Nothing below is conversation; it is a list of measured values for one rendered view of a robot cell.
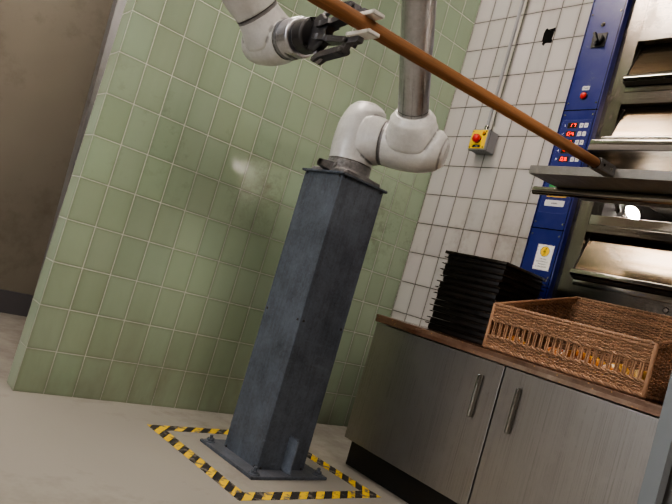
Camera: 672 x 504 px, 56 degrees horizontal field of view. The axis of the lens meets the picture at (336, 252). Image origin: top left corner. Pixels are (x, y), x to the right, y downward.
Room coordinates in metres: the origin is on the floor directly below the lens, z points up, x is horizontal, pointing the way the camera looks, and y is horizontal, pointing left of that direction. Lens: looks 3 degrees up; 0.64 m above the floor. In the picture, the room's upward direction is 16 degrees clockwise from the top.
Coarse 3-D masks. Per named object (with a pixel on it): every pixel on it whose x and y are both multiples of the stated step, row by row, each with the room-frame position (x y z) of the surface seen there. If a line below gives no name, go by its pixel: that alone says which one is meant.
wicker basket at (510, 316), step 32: (512, 320) 2.05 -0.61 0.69; (544, 320) 1.96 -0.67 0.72; (576, 320) 2.35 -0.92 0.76; (608, 320) 2.27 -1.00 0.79; (640, 320) 2.18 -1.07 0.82; (512, 352) 2.02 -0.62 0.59; (544, 352) 1.93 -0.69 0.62; (608, 352) 1.78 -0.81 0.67; (640, 352) 1.72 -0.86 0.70; (608, 384) 1.76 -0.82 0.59; (640, 384) 1.70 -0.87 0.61
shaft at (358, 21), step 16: (320, 0) 1.12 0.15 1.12; (336, 0) 1.14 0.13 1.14; (336, 16) 1.16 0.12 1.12; (352, 16) 1.17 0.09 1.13; (384, 32) 1.22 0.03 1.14; (400, 48) 1.26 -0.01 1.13; (416, 48) 1.28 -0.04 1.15; (416, 64) 1.31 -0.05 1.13; (432, 64) 1.31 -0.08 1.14; (448, 80) 1.36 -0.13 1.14; (464, 80) 1.38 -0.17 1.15; (480, 96) 1.43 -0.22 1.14; (496, 96) 1.46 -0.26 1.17; (512, 112) 1.50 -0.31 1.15; (528, 128) 1.57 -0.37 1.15; (544, 128) 1.59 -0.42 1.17; (560, 144) 1.65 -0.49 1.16; (592, 160) 1.75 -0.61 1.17
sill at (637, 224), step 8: (592, 216) 2.44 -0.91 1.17; (600, 216) 2.42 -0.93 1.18; (608, 216) 2.39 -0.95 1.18; (592, 224) 2.44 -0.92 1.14; (600, 224) 2.41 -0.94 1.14; (608, 224) 2.39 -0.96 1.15; (616, 224) 2.36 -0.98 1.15; (624, 224) 2.34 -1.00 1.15; (632, 224) 2.32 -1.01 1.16; (640, 224) 2.29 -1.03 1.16; (648, 224) 2.27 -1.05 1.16; (656, 224) 2.25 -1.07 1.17; (664, 224) 2.23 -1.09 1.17; (664, 232) 2.22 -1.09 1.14
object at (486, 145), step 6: (474, 132) 2.90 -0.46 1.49; (480, 132) 2.87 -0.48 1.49; (486, 132) 2.85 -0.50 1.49; (492, 132) 2.85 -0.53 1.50; (486, 138) 2.84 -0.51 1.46; (492, 138) 2.86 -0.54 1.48; (474, 144) 2.89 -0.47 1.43; (480, 144) 2.86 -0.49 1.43; (486, 144) 2.84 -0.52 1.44; (492, 144) 2.87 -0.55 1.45; (474, 150) 2.90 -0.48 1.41; (480, 150) 2.87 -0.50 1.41; (486, 150) 2.85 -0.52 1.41; (492, 150) 2.87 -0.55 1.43
